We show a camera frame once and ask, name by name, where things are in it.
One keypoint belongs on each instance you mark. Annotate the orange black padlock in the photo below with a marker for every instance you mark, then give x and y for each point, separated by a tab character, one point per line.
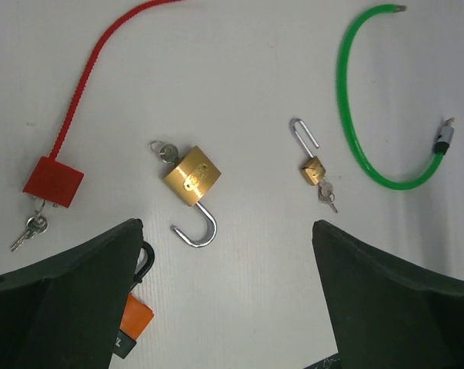
137	315

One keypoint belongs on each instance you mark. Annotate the small brass padlock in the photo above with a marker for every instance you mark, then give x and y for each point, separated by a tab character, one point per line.
312	170

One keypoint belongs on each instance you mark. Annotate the keys of small padlock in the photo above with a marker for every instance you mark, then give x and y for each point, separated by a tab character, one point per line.
326	195

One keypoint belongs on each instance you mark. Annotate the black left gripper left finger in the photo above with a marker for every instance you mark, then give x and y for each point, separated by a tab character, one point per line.
65	311

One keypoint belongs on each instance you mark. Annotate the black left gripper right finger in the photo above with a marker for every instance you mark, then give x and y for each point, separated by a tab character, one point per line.
386	312

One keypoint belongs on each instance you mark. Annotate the keys of red lock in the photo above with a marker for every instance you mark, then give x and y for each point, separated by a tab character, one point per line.
37	223

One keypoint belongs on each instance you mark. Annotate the large brass padlock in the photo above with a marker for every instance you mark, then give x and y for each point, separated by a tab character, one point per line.
191	179

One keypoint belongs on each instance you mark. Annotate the green cable lock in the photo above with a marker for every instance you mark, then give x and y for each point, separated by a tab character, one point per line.
444	135

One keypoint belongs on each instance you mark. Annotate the keys of large padlock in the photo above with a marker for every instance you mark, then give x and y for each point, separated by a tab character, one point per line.
166	152

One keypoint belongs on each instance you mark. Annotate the red cable lock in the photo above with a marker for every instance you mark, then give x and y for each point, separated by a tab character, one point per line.
51	180

